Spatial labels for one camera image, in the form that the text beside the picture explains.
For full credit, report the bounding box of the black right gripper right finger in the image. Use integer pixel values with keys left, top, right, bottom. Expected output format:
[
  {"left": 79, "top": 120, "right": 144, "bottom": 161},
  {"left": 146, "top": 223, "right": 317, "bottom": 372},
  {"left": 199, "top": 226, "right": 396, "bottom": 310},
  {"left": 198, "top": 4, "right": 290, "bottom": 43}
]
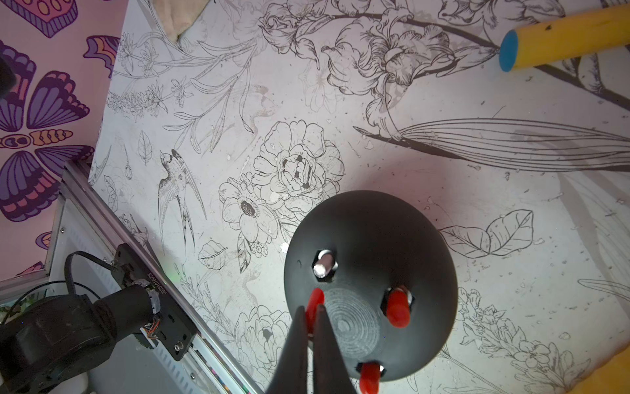
[{"left": 313, "top": 305, "right": 356, "bottom": 394}]

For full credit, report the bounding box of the black round screw base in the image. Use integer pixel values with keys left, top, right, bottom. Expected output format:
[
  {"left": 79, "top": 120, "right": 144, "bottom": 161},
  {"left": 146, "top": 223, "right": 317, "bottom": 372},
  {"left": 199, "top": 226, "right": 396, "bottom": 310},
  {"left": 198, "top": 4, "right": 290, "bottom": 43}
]
[{"left": 284, "top": 190, "right": 458, "bottom": 382}]

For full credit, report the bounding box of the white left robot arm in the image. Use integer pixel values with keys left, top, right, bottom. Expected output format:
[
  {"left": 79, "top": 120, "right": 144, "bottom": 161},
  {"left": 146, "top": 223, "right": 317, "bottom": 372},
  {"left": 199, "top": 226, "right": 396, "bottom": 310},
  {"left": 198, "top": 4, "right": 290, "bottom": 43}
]
[{"left": 1, "top": 285, "right": 159, "bottom": 393}]

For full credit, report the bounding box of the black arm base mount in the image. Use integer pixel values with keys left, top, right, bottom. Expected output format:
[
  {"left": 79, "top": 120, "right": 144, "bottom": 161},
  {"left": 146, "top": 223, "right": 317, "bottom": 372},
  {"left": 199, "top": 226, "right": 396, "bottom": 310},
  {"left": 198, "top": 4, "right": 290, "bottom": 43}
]
[{"left": 113, "top": 244, "right": 198, "bottom": 361}]

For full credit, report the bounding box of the red screw sleeve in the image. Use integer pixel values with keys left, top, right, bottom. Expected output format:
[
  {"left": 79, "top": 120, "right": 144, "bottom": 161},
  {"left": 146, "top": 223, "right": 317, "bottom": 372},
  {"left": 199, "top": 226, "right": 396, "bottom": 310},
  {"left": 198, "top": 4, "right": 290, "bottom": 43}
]
[
  {"left": 386, "top": 287, "right": 411, "bottom": 328},
  {"left": 359, "top": 362, "right": 382, "bottom": 394},
  {"left": 305, "top": 288, "right": 325, "bottom": 336}
]

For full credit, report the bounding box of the aluminium cage frame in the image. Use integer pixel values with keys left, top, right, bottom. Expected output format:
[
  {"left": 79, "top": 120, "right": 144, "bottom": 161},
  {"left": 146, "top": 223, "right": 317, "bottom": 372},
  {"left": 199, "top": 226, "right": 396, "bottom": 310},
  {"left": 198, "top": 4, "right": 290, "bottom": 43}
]
[{"left": 1, "top": 162, "right": 259, "bottom": 393}]

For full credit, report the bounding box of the blue yellow garden fork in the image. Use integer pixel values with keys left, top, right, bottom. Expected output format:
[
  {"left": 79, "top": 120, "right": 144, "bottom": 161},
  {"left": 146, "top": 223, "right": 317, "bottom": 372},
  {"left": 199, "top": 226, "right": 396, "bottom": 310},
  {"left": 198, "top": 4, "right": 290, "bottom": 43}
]
[{"left": 499, "top": 4, "right": 629, "bottom": 72}]

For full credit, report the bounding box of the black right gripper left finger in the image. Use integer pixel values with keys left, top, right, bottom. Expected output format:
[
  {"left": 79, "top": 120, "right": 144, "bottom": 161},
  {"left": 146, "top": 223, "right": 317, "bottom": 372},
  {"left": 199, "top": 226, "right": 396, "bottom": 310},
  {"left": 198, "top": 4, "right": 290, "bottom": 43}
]
[{"left": 266, "top": 306, "right": 308, "bottom": 394}]

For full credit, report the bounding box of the cream fabric glove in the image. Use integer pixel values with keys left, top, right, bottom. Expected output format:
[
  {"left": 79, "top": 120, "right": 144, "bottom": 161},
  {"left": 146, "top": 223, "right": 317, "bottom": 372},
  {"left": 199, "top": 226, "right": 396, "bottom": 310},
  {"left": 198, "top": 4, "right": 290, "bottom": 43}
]
[{"left": 151, "top": 0, "right": 209, "bottom": 43}]

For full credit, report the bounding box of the yellow plastic tray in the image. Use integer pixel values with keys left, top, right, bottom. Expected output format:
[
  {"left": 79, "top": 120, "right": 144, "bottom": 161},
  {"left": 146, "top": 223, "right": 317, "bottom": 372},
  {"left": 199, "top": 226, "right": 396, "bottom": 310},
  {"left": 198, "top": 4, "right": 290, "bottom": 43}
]
[{"left": 569, "top": 348, "right": 630, "bottom": 394}]

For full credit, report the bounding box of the silver protruding screw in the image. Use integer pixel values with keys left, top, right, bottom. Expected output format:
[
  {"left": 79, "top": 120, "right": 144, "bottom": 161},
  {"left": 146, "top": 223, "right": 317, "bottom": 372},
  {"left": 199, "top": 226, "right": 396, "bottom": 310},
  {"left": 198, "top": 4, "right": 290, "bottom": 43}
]
[{"left": 313, "top": 250, "right": 338, "bottom": 280}]

